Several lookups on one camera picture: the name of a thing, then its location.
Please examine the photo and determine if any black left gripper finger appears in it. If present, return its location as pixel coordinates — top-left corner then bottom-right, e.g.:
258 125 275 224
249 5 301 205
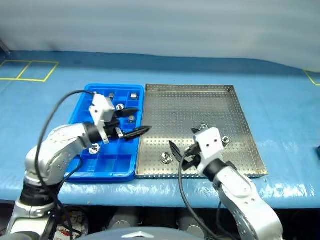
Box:
114 107 140 118
122 125 153 142

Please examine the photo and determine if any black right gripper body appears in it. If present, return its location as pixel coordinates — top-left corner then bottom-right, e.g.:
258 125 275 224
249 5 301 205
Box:
181 143 201 172

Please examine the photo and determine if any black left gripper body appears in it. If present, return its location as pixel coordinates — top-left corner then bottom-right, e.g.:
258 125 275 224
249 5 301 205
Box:
105 118 124 141

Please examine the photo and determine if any perforated steel tray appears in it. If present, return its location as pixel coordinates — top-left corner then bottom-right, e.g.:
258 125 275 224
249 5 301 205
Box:
134 83 269 179

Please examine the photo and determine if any blue plastic compartment tray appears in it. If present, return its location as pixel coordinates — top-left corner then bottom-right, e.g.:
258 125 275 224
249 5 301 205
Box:
63 83 145 183

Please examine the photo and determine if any grey round cylinder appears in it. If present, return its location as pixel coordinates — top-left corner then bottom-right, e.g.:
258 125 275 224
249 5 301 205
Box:
176 214 209 239
107 206 140 231

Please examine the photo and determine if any grey robot torso top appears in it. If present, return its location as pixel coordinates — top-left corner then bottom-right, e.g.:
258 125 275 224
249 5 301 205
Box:
84 226 201 240

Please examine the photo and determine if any white and red clutter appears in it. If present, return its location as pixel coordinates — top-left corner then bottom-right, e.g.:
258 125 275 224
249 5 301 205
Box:
56 206 89 239

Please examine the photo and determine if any grey metal pole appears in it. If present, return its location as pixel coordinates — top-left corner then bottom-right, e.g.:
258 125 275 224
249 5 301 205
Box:
0 38 12 56

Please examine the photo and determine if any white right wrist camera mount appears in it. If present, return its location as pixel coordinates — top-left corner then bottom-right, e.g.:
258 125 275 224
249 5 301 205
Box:
193 127 224 174

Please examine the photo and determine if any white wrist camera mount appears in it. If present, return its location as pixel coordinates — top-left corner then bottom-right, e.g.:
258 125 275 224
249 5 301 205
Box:
88 93 116 145
193 127 224 174

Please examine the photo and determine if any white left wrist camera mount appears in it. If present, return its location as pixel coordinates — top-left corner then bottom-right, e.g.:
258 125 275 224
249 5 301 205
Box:
88 93 116 145

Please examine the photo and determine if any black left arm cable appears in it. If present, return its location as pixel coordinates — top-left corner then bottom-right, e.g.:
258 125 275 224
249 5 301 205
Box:
34 90 97 240

